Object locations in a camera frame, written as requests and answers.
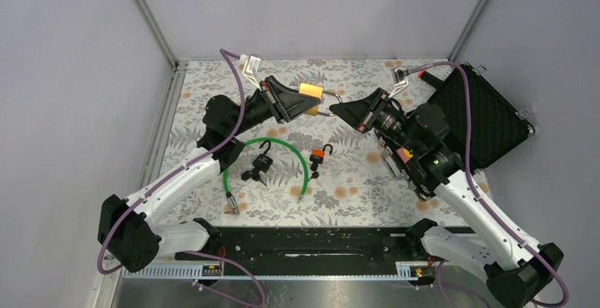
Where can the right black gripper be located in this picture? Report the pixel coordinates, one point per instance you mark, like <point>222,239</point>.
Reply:
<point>357,112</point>

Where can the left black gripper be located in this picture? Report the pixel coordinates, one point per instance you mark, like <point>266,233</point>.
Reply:
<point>287,103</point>

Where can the brass padlock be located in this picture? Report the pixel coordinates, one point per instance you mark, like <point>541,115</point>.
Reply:
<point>317,92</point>

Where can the orange black padlock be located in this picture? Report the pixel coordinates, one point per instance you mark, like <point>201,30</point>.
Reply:
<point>317,158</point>

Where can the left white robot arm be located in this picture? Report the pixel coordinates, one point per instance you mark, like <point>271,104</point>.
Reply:
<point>131,230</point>

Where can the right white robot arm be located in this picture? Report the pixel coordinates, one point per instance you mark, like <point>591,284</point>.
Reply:
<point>514,266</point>

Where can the black padlock with keys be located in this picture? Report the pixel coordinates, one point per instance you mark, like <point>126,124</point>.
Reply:
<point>261,164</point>

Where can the floral table mat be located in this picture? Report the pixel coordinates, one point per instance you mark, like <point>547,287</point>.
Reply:
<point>354,187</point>

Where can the black orange marker pen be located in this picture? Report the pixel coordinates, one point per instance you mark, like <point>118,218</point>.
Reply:
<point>430,79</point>

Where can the black poker chip case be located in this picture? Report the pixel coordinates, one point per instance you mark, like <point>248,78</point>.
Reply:
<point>465,125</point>

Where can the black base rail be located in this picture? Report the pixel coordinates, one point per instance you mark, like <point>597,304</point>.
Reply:
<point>301,252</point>

